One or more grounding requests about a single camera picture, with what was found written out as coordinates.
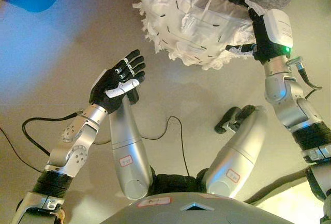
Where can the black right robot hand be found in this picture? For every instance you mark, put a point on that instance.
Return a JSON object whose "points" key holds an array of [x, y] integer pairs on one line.
{"points": [[276, 30]]}

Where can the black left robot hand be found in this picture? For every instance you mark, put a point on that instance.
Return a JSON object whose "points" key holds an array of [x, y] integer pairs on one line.
{"points": [[108, 84]]}

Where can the white fringed pillow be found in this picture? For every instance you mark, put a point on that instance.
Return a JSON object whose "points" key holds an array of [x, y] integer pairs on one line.
{"points": [[196, 27]]}

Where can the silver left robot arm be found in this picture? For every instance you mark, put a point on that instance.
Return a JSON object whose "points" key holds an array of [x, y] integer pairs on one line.
{"points": [[75, 146]]}

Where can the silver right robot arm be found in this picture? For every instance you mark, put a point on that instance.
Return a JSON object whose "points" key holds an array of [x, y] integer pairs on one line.
{"points": [[292, 105]]}

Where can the silver left robot leg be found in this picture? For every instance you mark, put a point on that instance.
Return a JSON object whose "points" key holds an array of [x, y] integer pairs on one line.
{"points": [[128, 143]]}

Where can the silver robot leg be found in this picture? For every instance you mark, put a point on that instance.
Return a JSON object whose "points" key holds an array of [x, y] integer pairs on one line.
{"points": [[238, 154], [128, 143]]}

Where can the silver right robot leg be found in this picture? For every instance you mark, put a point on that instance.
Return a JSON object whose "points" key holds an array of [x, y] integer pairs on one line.
{"points": [[238, 154]]}

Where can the grey robot torso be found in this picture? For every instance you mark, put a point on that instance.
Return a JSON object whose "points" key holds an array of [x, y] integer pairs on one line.
{"points": [[196, 211]]}

